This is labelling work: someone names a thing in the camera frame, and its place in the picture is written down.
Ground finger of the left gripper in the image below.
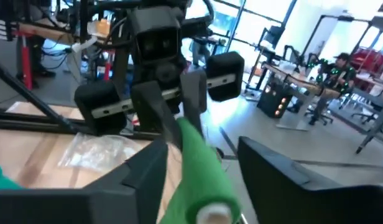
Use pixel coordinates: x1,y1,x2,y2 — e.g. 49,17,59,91
180,67,208,138
131,80,183,150

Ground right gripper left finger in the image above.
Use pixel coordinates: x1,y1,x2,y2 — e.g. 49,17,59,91
0,139,169,224

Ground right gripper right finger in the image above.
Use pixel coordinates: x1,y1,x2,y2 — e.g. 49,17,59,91
238,136,383,224

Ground light green bandage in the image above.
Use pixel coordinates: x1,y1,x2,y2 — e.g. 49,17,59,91
160,117,242,224

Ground teal green bandage strip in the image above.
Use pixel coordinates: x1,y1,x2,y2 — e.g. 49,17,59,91
0,164,24,190

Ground clear plastic bag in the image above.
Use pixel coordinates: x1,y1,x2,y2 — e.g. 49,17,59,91
57,133,152,174

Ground black computer orange lights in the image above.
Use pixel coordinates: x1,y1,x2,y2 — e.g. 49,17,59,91
256,82,293,119

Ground black office chair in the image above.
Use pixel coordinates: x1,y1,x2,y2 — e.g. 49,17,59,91
303,104,335,127

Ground wooden background table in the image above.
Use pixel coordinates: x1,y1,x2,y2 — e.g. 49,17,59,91
262,62,341,131

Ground person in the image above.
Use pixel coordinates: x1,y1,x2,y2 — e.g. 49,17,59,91
309,52,357,125

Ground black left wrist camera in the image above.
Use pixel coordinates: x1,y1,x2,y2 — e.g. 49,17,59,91
128,5,183,65

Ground black aluminium table frame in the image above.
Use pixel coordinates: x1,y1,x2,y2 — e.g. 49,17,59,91
0,60,161,141

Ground red post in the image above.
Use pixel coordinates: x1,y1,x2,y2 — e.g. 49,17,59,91
19,34,34,91

